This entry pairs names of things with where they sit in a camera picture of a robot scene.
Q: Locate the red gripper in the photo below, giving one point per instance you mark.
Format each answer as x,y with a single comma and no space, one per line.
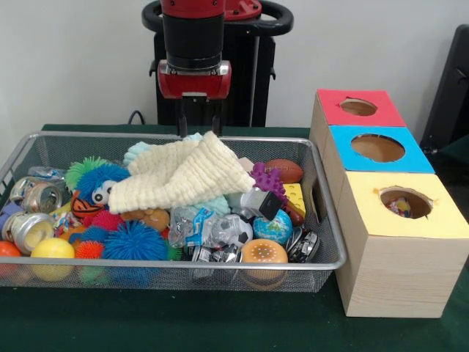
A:
194,84

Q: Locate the cream muslin cloth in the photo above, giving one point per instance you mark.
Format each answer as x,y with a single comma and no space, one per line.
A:
190,176

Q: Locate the light blue muslin cloth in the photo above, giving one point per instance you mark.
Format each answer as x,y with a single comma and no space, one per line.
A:
137,150

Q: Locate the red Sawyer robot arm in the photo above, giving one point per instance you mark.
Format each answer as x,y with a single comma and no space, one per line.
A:
192,36

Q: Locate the shallow metal mesh bin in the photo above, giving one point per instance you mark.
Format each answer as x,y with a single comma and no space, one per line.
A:
220,264

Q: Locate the wooden box with three holes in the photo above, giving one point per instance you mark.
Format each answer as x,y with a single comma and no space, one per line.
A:
395,278

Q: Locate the purple spiky ball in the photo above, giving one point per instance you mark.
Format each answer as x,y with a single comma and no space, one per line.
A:
267,179

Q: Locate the brown toy football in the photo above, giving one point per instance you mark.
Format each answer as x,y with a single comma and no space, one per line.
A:
285,170

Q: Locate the yellow cheese toy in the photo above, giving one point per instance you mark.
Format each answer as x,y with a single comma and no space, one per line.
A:
295,199

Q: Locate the blue globe ball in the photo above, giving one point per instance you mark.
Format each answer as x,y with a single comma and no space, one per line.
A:
272,227

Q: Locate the large blue spiky ball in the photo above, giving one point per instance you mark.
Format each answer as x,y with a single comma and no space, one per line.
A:
135,242

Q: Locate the toy burger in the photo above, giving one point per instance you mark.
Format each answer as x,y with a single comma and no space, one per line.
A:
264,251

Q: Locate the yellow smooth ball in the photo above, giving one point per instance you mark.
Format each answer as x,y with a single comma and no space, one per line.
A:
52,249

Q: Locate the dark green table cloth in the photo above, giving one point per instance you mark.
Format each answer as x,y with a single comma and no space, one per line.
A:
459,147
220,322

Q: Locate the orange smooth ball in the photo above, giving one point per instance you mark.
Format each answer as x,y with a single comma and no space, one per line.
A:
8,250

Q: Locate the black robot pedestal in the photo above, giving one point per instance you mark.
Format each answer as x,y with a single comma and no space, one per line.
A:
245,73

